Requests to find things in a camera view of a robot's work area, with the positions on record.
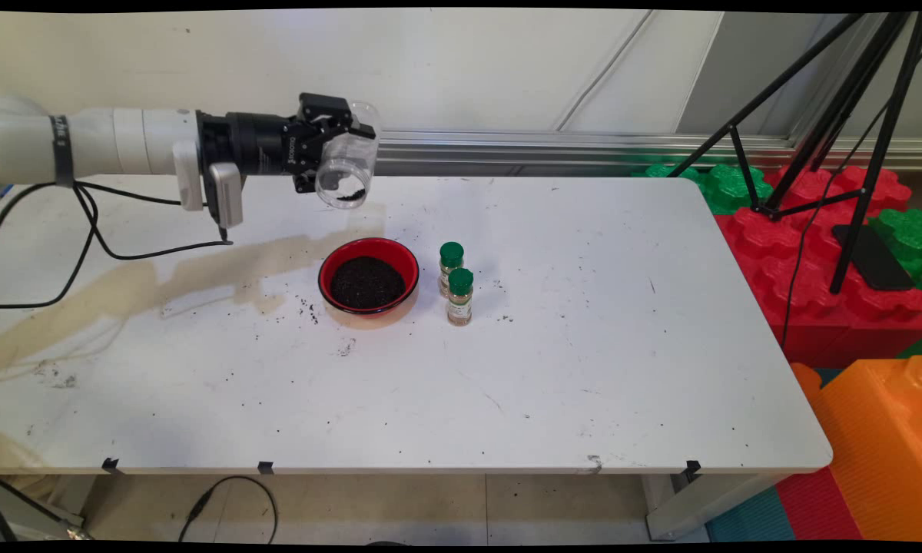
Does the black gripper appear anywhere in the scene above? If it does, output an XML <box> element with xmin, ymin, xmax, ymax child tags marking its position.
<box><xmin>196</xmin><ymin>93</ymin><xmax>378</xmax><ymax>195</ymax></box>

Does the clear plastic jar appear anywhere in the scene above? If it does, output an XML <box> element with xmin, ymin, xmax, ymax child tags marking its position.
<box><xmin>313</xmin><ymin>101</ymin><xmax>383</xmax><ymax>211</ymax></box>

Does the red and black bowl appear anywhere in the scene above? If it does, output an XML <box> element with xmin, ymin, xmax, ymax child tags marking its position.
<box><xmin>318</xmin><ymin>237</ymin><xmax>421</xmax><ymax>316</ymax></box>

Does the black seeds pile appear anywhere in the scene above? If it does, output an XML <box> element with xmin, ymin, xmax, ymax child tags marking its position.
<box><xmin>330</xmin><ymin>257</ymin><xmax>406</xmax><ymax>311</ymax></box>

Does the green cap spice bottle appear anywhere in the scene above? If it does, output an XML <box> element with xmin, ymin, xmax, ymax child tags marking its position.
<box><xmin>439</xmin><ymin>242</ymin><xmax>466</xmax><ymax>299</ymax></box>
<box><xmin>446</xmin><ymin>268</ymin><xmax>476</xmax><ymax>326</ymax></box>

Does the green foam building block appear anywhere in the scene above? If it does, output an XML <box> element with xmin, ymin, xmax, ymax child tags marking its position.
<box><xmin>868</xmin><ymin>209</ymin><xmax>922</xmax><ymax>297</ymax></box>
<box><xmin>634</xmin><ymin>161</ymin><xmax>774</xmax><ymax>217</ymax></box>

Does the grey table leg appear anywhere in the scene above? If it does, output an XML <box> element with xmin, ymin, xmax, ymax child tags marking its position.
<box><xmin>0</xmin><ymin>478</ymin><xmax>85</xmax><ymax>542</ymax></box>

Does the white table leg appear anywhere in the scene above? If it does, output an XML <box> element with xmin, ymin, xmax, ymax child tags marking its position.
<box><xmin>645</xmin><ymin>470</ymin><xmax>792</xmax><ymax>541</ymax></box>

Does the black tripod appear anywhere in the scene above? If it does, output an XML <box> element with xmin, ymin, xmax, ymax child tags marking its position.
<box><xmin>667</xmin><ymin>12</ymin><xmax>922</xmax><ymax>296</ymax></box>

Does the teal floor mat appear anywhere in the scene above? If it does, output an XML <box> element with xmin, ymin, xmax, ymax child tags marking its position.
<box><xmin>705</xmin><ymin>485</ymin><xmax>797</xmax><ymax>543</ymax></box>

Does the red floor mat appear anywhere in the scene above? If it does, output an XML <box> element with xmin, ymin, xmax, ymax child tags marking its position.
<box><xmin>774</xmin><ymin>466</ymin><xmax>866</xmax><ymax>541</ymax></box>

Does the orange foam building block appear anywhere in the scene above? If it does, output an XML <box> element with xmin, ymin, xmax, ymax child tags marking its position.
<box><xmin>790</xmin><ymin>355</ymin><xmax>922</xmax><ymax>542</ymax></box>

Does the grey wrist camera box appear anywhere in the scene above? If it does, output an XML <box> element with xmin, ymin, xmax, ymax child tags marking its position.
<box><xmin>204</xmin><ymin>161</ymin><xmax>246</xmax><ymax>230</ymax></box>

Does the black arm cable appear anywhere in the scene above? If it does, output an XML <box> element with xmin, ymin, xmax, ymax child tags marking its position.
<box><xmin>0</xmin><ymin>180</ymin><xmax>236</xmax><ymax>310</ymax></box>

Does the black arm strap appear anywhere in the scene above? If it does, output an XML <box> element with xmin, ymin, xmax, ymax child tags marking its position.
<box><xmin>49</xmin><ymin>115</ymin><xmax>76</xmax><ymax>188</ymax></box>

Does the aluminium wall rail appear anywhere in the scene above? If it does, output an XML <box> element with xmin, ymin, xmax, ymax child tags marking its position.
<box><xmin>0</xmin><ymin>121</ymin><xmax>922</xmax><ymax>172</ymax></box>

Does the black floor cable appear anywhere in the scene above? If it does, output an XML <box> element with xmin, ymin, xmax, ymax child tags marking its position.
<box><xmin>178</xmin><ymin>475</ymin><xmax>279</xmax><ymax>545</ymax></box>

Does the black base cable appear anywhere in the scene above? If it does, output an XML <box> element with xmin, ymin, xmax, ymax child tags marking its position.
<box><xmin>0</xmin><ymin>475</ymin><xmax>95</xmax><ymax>541</ymax></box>

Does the thin black tripod cable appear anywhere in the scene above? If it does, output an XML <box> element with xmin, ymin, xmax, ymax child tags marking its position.
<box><xmin>780</xmin><ymin>42</ymin><xmax>922</xmax><ymax>350</ymax></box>

